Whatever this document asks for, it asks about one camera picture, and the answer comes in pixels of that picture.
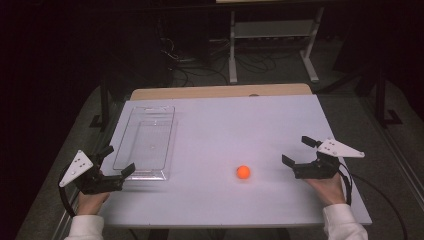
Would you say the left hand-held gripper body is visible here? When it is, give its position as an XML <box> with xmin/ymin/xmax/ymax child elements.
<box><xmin>59</xmin><ymin>150</ymin><xmax>125</xmax><ymax>196</ymax></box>

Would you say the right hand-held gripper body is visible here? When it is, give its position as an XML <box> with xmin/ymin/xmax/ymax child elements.
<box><xmin>293</xmin><ymin>137</ymin><xmax>366</xmax><ymax>180</ymax></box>

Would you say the clear plastic container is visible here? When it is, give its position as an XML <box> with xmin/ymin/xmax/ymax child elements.
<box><xmin>112</xmin><ymin>105</ymin><xmax>178</xmax><ymax>182</ymax></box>

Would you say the orange ball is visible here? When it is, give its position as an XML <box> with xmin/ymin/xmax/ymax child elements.
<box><xmin>236</xmin><ymin>165</ymin><xmax>252</xmax><ymax>180</ymax></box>

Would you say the person's left hand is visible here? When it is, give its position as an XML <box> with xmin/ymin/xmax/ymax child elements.
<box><xmin>77</xmin><ymin>191</ymin><xmax>111</xmax><ymax>216</ymax></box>

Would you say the person's right hand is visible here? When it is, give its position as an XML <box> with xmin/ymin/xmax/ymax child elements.
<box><xmin>304</xmin><ymin>172</ymin><xmax>347</xmax><ymax>208</ymax></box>

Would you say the black metal stand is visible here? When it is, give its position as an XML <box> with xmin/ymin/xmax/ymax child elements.
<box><xmin>89</xmin><ymin>78</ymin><xmax>112</xmax><ymax>132</ymax></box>
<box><xmin>373</xmin><ymin>64</ymin><xmax>404</xmax><ymax>128</ymax></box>

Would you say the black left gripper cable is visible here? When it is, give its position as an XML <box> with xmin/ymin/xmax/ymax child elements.
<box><xmin>57</xmin><ymin>165</ymin><xmax>78</xmax><ymax>218</ymax></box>

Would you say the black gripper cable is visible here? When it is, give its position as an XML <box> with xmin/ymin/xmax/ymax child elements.
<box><xmin>57</xmin><ymin>165</ymin><xmax>78</xmax><ymax>218</ymax></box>
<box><xmin>337</xmin><ymin>162</ymin><xmax>410</xmax><ymax>240</ymax></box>

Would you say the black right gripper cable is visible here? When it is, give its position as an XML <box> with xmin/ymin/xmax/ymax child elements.
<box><xmin>337</xmin><ymin>162</ymin><xmax>410</xmax><ymax>240</ymax></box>

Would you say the white metal desk frame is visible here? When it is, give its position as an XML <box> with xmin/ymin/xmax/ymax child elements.
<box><xmin>227</xmin><ymin>6</ymin><xmax>325</xmax><ymax>85</ymax></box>

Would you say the tangle of floor cables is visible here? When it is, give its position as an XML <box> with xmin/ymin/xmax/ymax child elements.
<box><xmin>159</xmin><ymin>36</ymin><xmax>301</xmax><ymax>88</ymax></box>

